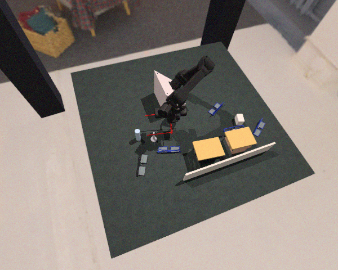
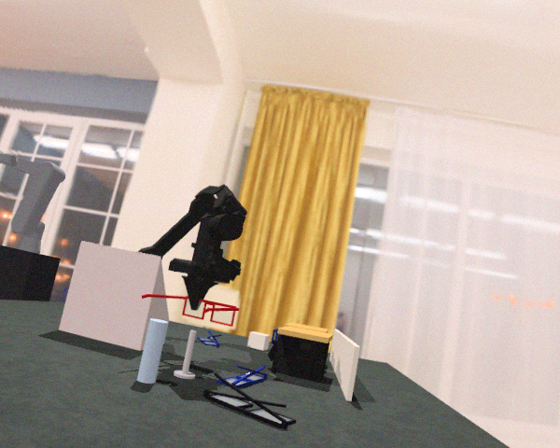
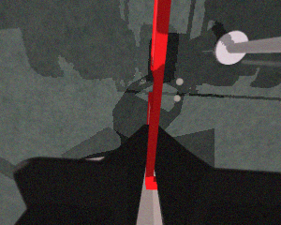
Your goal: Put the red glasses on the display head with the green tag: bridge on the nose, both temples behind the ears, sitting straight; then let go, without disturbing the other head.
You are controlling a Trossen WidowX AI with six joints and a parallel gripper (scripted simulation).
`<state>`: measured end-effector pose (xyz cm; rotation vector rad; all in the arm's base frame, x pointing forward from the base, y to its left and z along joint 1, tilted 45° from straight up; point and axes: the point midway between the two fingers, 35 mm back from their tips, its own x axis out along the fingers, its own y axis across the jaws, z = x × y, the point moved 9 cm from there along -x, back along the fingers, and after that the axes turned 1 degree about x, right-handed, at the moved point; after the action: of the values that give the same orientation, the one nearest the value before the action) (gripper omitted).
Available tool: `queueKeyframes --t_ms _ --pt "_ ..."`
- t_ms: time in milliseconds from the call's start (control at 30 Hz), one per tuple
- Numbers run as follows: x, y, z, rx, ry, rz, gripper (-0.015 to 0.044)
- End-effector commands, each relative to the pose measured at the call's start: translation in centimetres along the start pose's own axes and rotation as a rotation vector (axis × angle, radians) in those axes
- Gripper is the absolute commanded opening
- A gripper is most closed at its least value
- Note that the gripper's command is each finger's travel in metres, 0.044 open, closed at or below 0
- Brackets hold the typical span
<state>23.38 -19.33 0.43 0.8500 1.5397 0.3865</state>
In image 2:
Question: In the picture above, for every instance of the white flat bar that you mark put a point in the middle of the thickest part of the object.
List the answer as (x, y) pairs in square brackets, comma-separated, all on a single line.
[(344, 358)]

